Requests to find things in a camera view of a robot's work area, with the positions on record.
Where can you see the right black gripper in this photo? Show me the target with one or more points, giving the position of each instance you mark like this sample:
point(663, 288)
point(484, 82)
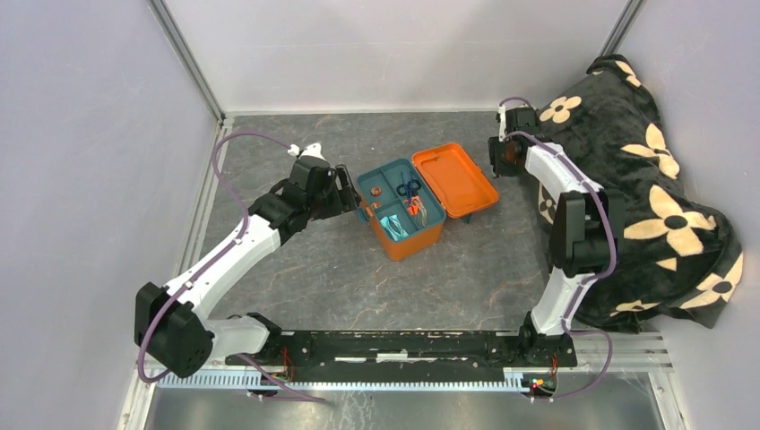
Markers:
point(499, 167)

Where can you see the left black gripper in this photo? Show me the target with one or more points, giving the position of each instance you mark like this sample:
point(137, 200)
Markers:
point(344, 199)

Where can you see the teal plastic tray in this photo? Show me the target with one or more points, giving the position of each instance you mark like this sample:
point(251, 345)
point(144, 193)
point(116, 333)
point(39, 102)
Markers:
point(388, 177)

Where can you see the teal sachet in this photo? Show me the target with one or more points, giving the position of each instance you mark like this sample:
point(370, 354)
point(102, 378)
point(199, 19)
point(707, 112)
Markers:
point(393, 227)

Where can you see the orange medicine kit box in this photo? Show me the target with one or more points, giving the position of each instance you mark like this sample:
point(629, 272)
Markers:
point(458, 183)

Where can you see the blue tweezers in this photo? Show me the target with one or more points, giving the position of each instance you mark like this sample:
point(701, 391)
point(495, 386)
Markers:
point(406, 190)

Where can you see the black handled scissors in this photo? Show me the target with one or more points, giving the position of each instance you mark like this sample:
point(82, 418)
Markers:
point(415, 185)

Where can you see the orange handled small scissors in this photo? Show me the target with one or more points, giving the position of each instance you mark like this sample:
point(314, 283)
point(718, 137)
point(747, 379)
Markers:
point(417, 209)

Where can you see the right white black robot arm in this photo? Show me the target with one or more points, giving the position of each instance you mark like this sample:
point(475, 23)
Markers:
point(588, 222)

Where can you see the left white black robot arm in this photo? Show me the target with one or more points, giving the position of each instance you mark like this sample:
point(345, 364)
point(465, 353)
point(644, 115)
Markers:
point(172, 322)

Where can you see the black floral blanket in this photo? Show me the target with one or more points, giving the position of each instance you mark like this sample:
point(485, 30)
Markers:
point(678, 257)

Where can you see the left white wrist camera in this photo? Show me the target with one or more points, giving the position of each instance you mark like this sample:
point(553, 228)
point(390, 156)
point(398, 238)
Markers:
point(311, 154)

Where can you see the black mounting base rail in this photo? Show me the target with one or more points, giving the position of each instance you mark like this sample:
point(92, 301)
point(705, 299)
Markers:
point(413, 356)

